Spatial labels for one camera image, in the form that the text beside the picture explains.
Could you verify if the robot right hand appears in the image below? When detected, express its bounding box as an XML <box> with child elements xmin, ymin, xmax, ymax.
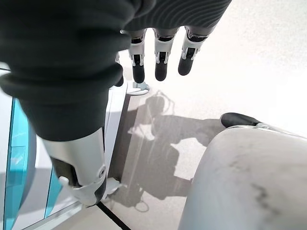
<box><xmin>0</xmin><ymin>0</ymin><xmax>232</xmax><ymax>208</ymax></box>

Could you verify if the blue front cart drawer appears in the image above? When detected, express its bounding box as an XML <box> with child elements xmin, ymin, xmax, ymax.
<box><xmin>44</xmin><ymin>165</ymin><xmax>63</xmax><ymax>216</ymax></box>

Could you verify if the white medical cart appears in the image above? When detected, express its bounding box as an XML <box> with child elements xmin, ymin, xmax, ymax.
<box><xmin>0</xmin><ymin>61</ymin><xmax>151</xmax><ymax>230</ymax></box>

